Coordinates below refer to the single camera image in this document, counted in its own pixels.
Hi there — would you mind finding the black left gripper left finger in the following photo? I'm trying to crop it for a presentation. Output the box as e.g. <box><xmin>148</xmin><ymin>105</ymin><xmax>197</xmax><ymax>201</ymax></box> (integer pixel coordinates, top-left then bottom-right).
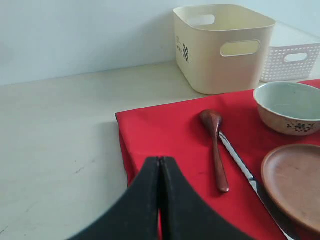
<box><xmin>70</xmin><ymin>157</ymin><xmax>160</xmax><ymax>240</ymax></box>

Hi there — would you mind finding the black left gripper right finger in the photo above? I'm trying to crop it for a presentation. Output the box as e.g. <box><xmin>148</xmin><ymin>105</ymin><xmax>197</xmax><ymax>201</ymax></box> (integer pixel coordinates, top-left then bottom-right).
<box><xmin>158</xmin><ymin>156</ymin><xmax>252</xmax><ymax>240</ymax></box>

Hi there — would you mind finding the red tablecloth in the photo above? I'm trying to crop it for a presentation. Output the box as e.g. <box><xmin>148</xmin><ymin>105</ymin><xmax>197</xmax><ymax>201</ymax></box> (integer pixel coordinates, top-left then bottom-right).
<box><xmin>116</xmin><ymin>90</ymin><xmax>320</xmax><ymax>240</ymax></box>

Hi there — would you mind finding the dark wooden spoon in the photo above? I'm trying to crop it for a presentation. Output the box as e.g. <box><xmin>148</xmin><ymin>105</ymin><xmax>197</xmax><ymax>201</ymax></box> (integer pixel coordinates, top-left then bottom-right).
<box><xmin>200</xmin><ymin>109</ymin><xmax>230</xmax><ymax>193</ymax></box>

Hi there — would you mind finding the steel table knife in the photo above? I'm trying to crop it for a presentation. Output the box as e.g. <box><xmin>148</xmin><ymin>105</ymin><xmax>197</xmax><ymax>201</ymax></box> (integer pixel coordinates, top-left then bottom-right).
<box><xmin>219</xmin><ymin>130</ymin><xmax>301</xmax><ymax>240</ymax></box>

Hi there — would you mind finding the brown wooden plate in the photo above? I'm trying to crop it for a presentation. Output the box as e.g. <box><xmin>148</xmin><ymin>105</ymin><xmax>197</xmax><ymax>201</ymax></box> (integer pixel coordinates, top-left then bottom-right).
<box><xmin>261</xmin><ymin>144</ymin><xmax>320</xmax><ymax>233</ymax></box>

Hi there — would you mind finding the white ceramic floral bowl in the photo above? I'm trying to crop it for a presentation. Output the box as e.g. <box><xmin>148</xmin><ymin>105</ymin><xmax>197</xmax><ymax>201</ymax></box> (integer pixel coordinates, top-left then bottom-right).
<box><xmin>253</xmin><ymin>81</ymin><xmax>320</xmax><ymax>136</ymax></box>

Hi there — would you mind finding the cream plastic storage bin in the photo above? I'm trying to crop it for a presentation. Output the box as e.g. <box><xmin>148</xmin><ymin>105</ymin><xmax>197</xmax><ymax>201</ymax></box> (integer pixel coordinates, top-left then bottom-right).
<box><xmin>173</xmin><ymin>4</ymin><xmax>276</xmax><ymax>95</ymax></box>

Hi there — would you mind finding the white perforated plastic basket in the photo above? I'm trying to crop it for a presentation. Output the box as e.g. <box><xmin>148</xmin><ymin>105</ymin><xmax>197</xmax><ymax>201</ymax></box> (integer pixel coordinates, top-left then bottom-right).
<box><xmin>259</xmin><ymin>20</ymin><xmax>320</xmax><ymax>83</ymax></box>

